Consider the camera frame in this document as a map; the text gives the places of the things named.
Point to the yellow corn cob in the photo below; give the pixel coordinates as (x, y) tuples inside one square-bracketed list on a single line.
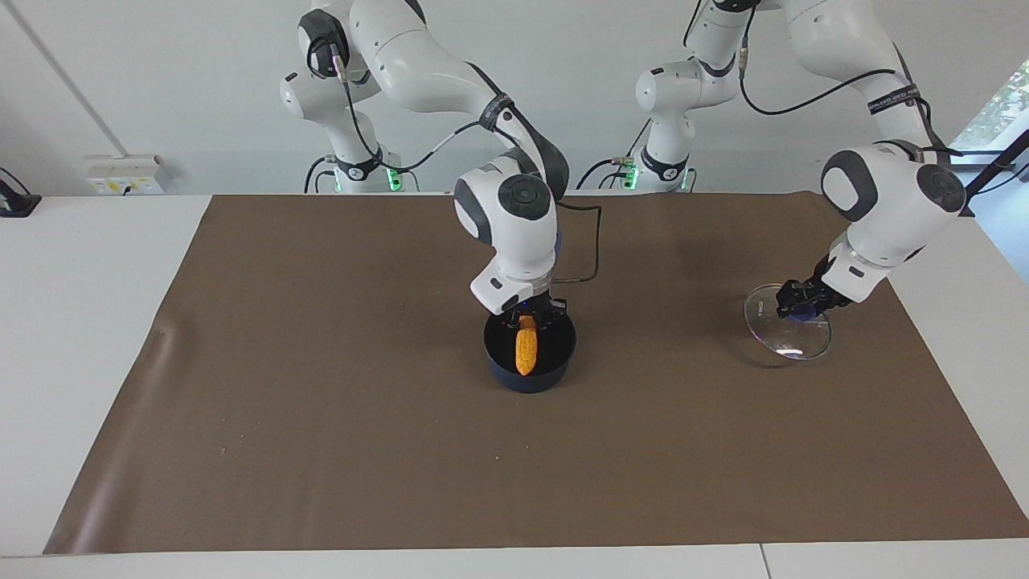
[(526, 350)]

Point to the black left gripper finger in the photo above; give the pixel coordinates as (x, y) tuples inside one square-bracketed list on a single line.
[(790, 297), (816, 310)]

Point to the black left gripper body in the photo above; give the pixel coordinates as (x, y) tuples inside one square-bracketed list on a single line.
[(826, 291)]

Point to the brown table mat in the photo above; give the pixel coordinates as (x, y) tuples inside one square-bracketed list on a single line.
[(321, 402)]

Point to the dark blue saucepan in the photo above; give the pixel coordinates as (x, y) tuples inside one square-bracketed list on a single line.
[(555, 354)]

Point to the white wall socket box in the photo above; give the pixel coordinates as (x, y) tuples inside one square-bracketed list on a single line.
[(125, 175)]

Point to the glass lid with blue knob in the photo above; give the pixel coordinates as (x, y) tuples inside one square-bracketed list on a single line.
[(784, 334)]

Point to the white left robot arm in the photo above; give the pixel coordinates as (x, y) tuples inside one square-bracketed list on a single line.
[(892, 201)]

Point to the window with greenery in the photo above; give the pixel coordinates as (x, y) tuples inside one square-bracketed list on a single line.
[(997, 108)]

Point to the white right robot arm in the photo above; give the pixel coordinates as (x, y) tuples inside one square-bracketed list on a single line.
[(522, 217)]

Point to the black camera stand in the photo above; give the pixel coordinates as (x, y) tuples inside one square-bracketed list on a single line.
[(1001, 161)]

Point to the black clamp mount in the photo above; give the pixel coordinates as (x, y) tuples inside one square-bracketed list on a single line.
[(14, 203)]

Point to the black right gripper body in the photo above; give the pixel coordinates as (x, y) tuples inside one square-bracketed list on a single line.
[(537, 305)]

